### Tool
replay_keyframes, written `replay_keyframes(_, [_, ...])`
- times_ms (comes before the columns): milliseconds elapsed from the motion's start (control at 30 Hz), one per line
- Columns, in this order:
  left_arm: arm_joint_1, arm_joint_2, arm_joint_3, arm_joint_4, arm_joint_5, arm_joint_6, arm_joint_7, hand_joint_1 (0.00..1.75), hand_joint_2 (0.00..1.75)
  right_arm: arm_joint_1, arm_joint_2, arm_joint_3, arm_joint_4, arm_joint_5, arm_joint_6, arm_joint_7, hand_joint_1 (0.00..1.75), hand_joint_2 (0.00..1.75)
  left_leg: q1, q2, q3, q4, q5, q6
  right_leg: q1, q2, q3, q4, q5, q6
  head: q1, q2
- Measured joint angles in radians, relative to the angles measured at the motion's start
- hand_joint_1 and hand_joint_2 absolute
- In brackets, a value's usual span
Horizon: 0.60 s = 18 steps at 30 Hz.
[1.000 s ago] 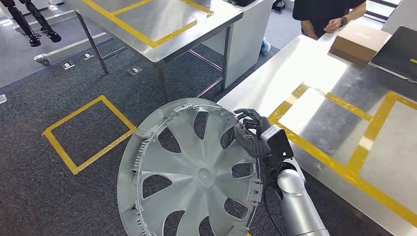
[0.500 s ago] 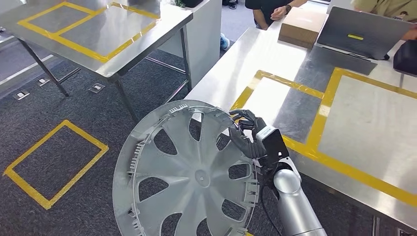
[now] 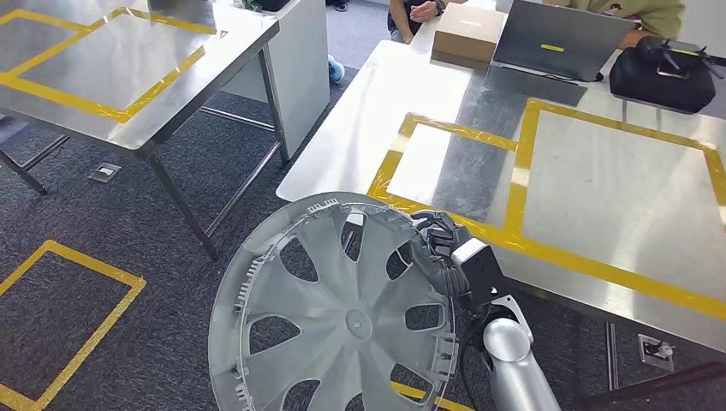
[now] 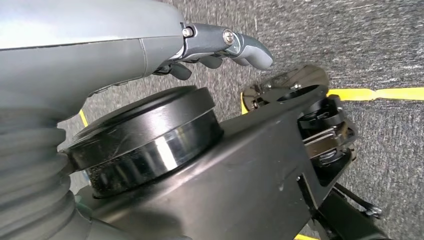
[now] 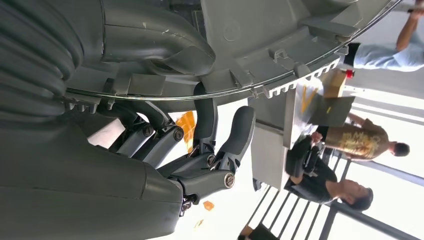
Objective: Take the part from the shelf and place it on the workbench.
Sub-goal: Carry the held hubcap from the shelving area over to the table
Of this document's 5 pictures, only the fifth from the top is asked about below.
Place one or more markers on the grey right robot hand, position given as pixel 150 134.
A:
pixel 82 172

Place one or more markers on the black device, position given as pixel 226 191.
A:
pixel 298 159

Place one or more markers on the person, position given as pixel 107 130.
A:
pixel 381 56
pixel 314 185
pixel 357 142

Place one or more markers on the grey laptop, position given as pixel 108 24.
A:
pixel 331 114

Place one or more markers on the cardboard box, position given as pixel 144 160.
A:
pixel 334 84

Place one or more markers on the small red item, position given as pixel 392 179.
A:
pixel 349 73

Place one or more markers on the black window railing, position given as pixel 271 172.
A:
pixel 381 225

